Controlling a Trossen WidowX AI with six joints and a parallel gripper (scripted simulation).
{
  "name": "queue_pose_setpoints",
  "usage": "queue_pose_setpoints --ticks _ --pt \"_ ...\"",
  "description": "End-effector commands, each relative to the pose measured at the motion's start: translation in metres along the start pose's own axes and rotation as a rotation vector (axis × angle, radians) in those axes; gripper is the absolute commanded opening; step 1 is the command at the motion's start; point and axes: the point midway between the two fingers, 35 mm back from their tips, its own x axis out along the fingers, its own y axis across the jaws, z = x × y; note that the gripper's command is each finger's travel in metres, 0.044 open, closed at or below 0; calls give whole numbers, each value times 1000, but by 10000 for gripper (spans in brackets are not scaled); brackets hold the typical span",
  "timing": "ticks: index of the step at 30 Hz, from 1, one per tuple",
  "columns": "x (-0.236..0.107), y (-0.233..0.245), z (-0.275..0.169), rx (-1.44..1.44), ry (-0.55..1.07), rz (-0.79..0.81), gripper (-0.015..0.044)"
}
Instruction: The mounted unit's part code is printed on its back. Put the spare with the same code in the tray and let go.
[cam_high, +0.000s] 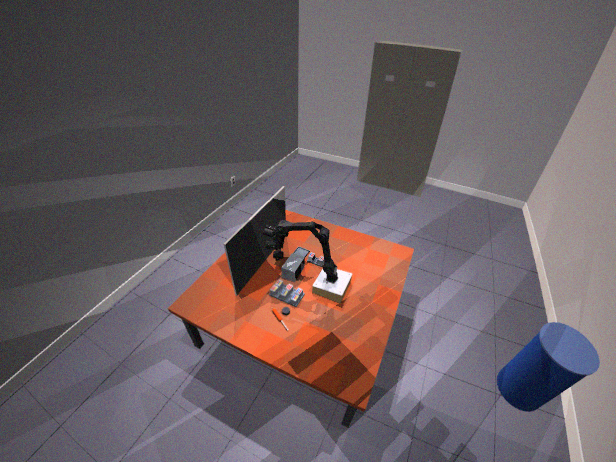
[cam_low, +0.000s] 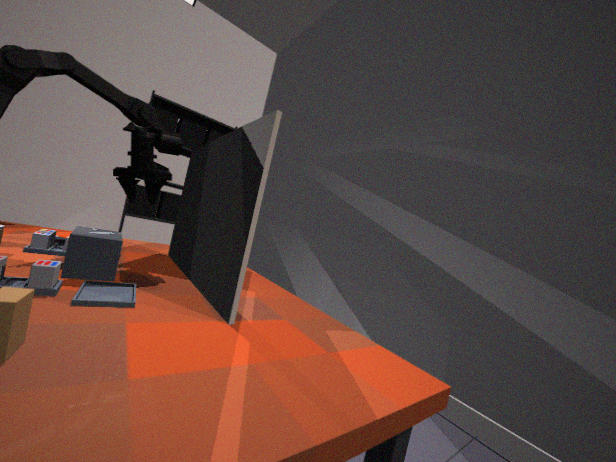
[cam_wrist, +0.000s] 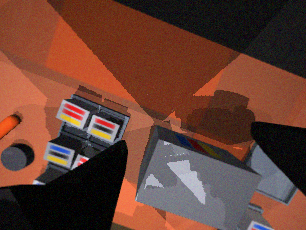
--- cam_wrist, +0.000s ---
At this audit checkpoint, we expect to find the orange cylinder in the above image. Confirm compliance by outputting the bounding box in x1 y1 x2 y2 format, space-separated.
0 115 20 139

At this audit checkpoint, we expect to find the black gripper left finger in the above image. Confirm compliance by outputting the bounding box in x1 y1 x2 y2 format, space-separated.
0 140 128 230

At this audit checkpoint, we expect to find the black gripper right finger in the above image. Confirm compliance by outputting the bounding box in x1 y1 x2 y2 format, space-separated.
250 121 306 197

